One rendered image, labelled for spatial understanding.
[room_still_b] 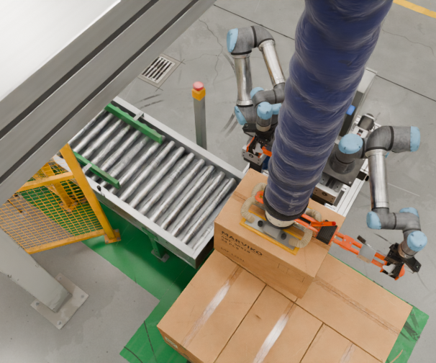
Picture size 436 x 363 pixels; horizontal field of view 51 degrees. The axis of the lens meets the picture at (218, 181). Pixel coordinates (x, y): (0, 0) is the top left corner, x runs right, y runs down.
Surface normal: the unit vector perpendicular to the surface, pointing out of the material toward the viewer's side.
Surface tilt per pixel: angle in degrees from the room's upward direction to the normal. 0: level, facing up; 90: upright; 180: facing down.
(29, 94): 90
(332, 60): 77
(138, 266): 0
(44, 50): 0
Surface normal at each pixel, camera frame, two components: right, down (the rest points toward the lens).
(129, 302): 0.00, -0.48
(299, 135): -0.46, 0.69
